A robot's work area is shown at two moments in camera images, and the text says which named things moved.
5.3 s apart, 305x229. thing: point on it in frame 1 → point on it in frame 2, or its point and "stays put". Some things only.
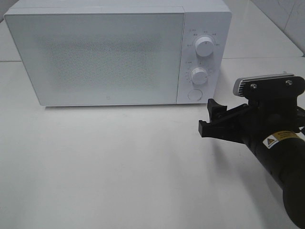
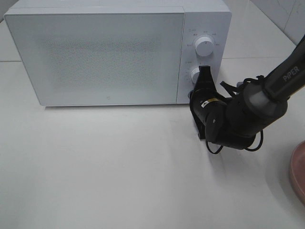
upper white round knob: [204, 46] stays put
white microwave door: [77, 58] stays put
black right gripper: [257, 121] → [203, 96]
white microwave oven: [123, 52] stays put
